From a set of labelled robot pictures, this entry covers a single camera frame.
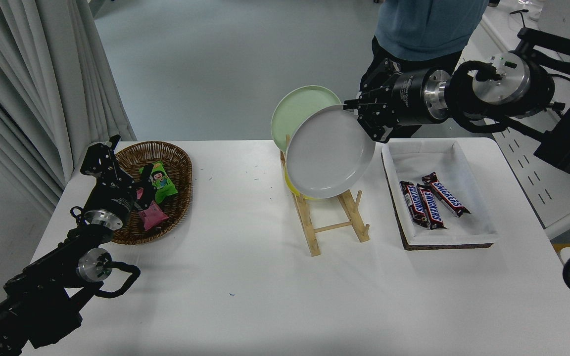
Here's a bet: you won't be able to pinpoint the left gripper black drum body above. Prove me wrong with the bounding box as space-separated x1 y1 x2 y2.
84 179 137 227

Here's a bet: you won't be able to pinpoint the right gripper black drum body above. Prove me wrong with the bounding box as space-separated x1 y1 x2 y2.
386 68 435 126

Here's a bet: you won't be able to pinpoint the grey plate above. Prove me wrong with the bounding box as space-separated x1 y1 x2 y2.
285 104 376 199

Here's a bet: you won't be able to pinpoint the pale green plate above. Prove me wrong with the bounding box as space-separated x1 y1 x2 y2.
271 85 341 154

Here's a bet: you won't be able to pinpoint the yellow plate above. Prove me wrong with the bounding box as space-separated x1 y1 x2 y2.
284 165 326 201

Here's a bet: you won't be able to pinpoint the wooden plate rack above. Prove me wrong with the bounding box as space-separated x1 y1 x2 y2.
279 133 371 257

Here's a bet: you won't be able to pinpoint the green snack packet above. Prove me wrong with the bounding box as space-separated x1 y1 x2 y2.
140 161 178 204

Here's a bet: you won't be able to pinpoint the pink snack packet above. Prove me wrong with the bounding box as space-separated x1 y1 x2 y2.
137 188 170 231

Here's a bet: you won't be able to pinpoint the brown wicker basket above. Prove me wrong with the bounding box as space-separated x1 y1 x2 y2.
111 141 193 245

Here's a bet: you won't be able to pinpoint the white tray with cork base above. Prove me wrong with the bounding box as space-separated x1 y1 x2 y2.
381 139 498 251

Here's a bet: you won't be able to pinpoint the person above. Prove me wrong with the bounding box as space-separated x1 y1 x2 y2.
370 0 491 140

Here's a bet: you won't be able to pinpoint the Snickers chocolate bar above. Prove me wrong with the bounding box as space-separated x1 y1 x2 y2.
422 172 471 218
400 180 431 229
417 184 448 230

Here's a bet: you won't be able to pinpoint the grey curtain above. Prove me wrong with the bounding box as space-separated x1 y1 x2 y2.
0 0 137 216

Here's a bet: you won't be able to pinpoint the white perforated side desk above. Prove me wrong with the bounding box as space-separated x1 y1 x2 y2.
456 0 570 243

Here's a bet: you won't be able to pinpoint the silver laptop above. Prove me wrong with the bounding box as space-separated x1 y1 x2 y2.
537 0 570 43

